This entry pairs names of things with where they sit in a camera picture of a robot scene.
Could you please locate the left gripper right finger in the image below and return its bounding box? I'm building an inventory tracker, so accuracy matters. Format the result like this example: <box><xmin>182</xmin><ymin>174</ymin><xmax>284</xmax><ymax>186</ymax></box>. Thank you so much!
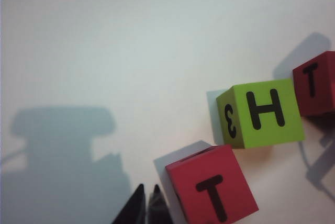
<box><xmin>148</xmin><ymin>184</ymin><xmax>175</xmax><ymax>224</ymax></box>

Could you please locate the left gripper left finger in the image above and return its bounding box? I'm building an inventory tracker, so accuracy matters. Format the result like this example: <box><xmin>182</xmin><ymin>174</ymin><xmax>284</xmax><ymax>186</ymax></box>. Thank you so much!
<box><xmin>111</xmin><ymin>183</ymin><xmax>146</xmax><ymax>224</ymax></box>

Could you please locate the red cube printed 1 T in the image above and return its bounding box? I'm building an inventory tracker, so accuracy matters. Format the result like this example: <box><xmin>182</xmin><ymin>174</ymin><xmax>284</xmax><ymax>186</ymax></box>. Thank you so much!
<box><xmin>164</xmin><ymin>144</ymin><xmax>260</xmax><ymax>224</ymax></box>

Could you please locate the green cube printed 2 H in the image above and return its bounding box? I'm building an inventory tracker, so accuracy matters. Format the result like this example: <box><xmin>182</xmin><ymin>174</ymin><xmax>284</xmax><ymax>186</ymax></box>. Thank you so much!
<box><xmin>216</xmin><ymin>78</ymin><xmax>306</xmax><ymax>149</ymax></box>

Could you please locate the red cube printed 0 U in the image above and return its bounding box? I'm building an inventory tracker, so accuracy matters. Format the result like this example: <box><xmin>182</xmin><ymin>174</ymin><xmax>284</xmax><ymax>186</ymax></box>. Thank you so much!
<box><xmin>292</xmin><ymin>50</ymin><xmax>335</xmax><ymax>118</ymax></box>

